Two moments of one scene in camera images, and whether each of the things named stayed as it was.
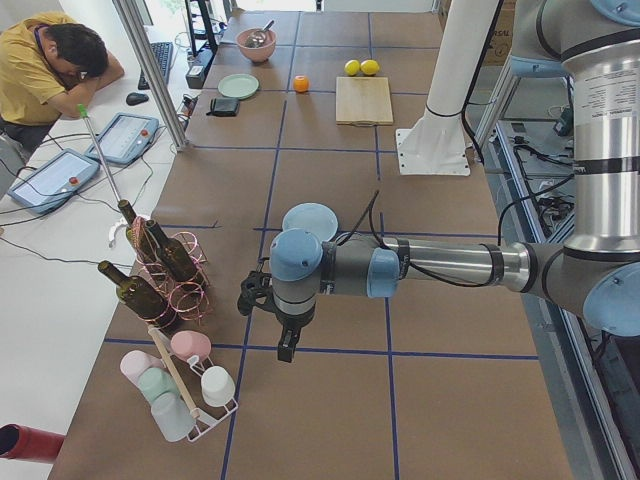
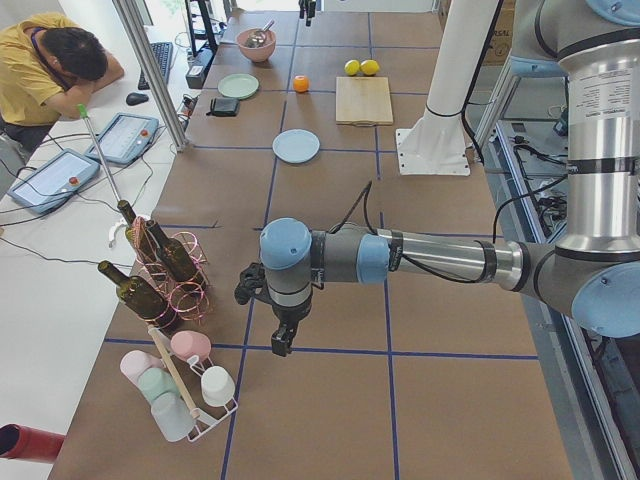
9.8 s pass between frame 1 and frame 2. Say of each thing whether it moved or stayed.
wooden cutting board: stayed
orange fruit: stayed
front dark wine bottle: stayed
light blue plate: moved
